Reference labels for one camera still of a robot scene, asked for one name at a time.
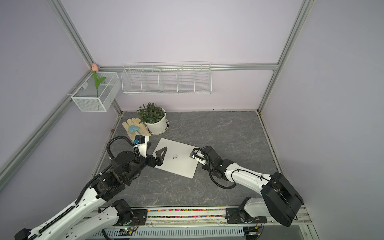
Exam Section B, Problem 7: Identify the silver laptop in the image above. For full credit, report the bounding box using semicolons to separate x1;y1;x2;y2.
154;138;198;179

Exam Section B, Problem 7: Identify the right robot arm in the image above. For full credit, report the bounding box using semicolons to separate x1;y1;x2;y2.
190;146;304;227

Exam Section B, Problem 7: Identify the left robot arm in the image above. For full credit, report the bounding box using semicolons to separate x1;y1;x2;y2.
15;135;168;240

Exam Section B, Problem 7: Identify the beige work glove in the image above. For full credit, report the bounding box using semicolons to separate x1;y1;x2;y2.
122;118;152;141

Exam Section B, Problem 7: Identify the blue garden trowel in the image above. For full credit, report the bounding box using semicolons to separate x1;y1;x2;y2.
129;125;140;135

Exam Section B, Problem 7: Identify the potted green plant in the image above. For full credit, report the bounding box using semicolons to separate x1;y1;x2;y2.
137;102;168;135

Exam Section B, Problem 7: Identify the pink artificial tulip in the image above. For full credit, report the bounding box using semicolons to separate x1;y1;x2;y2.
92;64;106;97

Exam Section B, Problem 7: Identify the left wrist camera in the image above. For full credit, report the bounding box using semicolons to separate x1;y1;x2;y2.
134;135;151;158

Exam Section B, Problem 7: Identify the aluminium front rail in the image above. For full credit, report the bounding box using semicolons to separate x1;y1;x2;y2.
53;204;320;240

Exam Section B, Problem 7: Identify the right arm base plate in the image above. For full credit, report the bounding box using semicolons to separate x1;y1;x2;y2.
225;208;267;224

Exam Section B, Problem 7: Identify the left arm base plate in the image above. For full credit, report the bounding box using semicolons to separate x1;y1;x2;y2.
114;209;148;227

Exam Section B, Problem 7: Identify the white wire shelf basket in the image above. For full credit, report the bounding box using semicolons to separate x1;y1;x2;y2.
122;62;212;94

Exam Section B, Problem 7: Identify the white mesh wall box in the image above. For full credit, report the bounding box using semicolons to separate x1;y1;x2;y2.
72;72;122;112

